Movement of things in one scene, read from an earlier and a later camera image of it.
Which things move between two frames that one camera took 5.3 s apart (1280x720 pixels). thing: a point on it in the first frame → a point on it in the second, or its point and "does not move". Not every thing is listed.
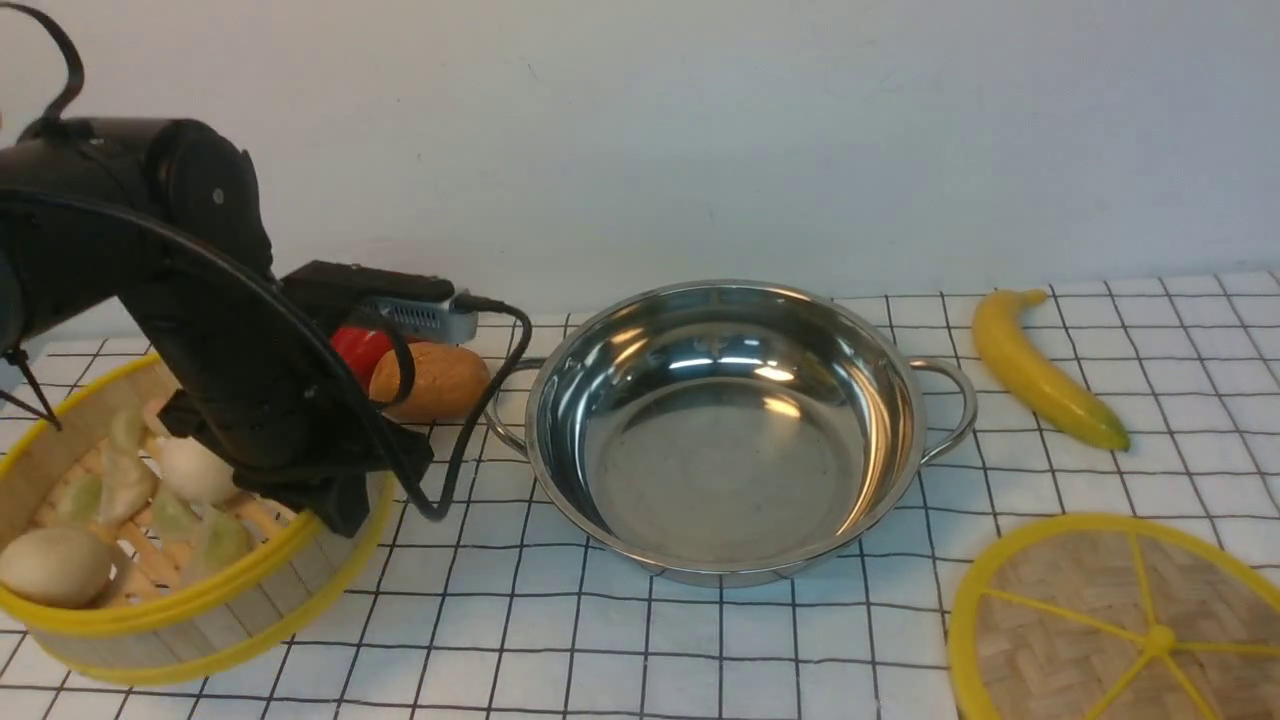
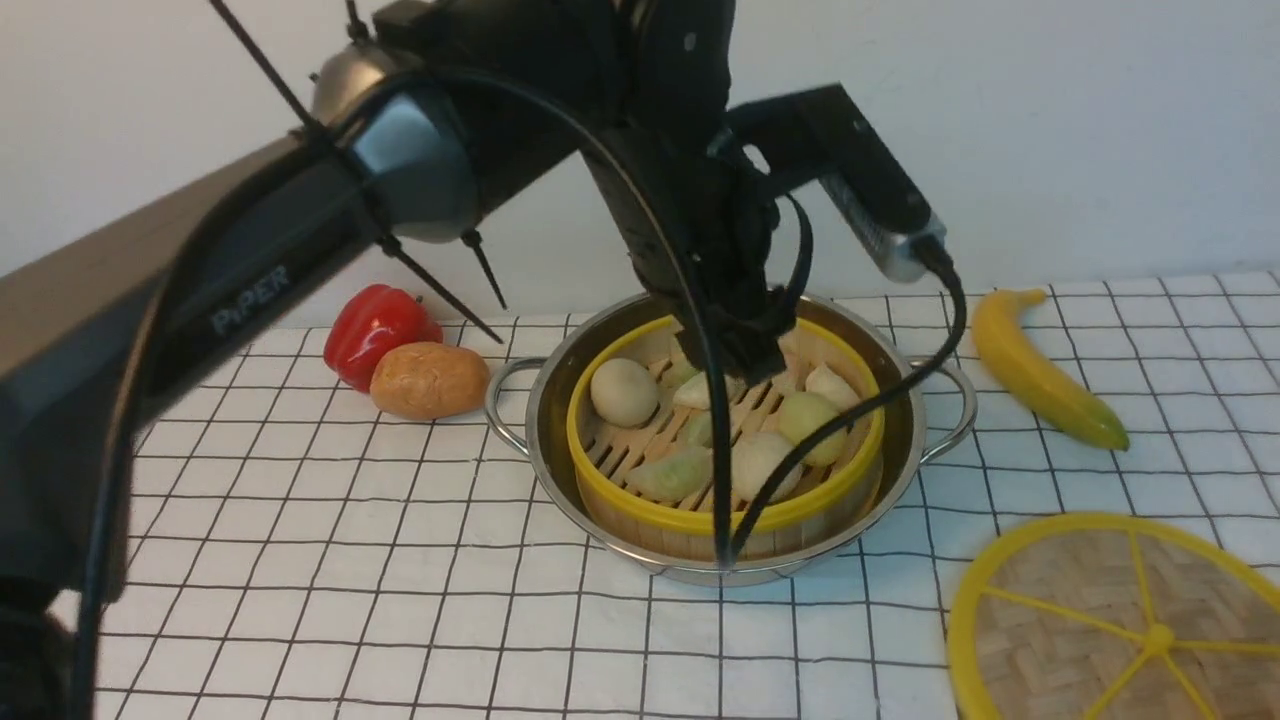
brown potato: x=449 y=382 does not move
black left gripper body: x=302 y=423 → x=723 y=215
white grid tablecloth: x=498 y=610 does not move
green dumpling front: x=225 y=544 → x=674 y=474
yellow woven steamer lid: x=1110 y=616 does not move
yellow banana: x=999 y=322 does not move
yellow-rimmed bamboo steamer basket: x=207 y=576 → x=671 y=463
